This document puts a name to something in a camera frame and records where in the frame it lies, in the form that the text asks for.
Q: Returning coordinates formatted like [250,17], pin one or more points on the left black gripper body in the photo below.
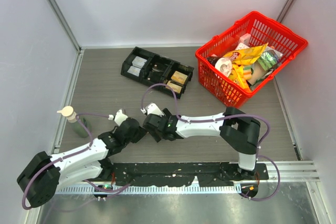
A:
[137,136]

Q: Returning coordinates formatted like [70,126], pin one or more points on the tan card box upper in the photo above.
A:
[179,77]

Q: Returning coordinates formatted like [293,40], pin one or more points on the red plastic shopping basket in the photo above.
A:
[263,30]

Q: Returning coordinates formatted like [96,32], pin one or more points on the green foil snack packet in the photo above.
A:
[268,59]

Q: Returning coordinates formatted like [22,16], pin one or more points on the pink white carton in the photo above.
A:
[245,39]

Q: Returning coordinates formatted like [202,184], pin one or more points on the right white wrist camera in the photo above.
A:
[152,108]

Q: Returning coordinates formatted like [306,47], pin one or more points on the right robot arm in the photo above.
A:
[236,128]

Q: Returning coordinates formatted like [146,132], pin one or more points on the white perforated cable duct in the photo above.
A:
[194,188]

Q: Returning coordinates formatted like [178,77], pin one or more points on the black compartment tray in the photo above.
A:
[158,69]

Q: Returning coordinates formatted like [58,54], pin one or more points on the yellow chips bag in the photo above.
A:
[241,58]

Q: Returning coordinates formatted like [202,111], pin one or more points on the white card box upper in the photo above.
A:
[139,62]

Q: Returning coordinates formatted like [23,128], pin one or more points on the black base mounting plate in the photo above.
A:
[208,174]

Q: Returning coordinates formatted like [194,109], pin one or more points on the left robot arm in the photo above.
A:
[45,174]

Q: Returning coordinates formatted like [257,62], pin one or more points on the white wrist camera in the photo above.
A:
[152,108]
[120,117]

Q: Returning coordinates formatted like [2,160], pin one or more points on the green soap pump bottle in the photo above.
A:
[70,115]

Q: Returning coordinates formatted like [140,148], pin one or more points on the white paper roll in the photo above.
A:
[224,66]

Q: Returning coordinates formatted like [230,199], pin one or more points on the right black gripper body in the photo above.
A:
[157,136]

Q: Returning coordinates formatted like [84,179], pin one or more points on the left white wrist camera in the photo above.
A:
[120,117]

